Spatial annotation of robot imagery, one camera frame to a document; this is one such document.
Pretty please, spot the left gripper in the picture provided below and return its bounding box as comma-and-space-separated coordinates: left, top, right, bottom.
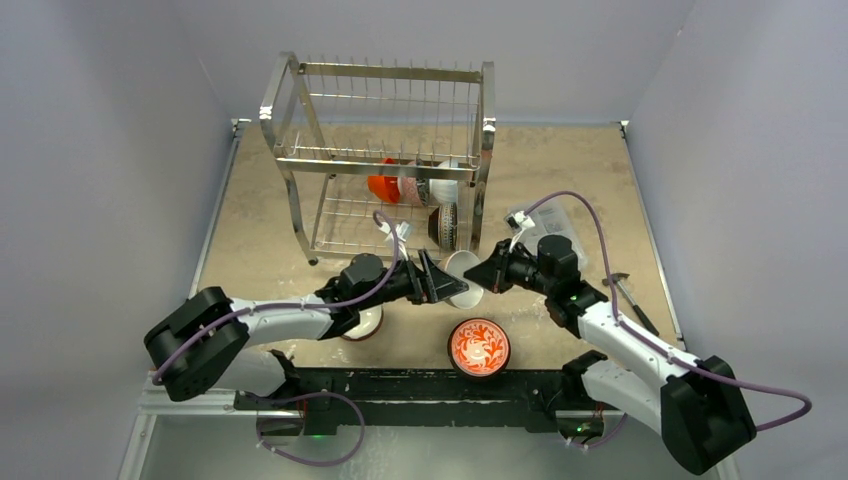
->
356, 250, 466, 313

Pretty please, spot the plain white bottom bowl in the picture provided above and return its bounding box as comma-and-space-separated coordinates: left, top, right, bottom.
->
439, 250, 484, 310

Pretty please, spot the white red-rimmed bowl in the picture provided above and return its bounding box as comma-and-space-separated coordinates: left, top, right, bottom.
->
342, 306, 384, 341

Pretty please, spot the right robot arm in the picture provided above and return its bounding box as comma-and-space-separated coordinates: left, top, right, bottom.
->
463, 235, 757, 475

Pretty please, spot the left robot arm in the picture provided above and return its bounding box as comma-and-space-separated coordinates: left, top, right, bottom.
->
143, 250, 469, 409

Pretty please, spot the steel two-tier dish rack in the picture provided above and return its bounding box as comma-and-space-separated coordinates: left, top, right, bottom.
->
259, 51, 496, 265

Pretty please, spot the red floral pattern bowl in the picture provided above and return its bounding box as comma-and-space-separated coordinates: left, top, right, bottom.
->
447, 318, 512, 381

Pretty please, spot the clear plastic screw box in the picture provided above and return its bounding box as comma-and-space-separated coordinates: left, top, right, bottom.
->
518, 201, 588, 269

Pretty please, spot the black hex key tool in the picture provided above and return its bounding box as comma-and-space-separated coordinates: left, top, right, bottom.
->
602, 272, 659, 336

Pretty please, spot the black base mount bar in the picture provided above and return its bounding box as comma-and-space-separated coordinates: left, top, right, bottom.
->
234, 368, 616, 442

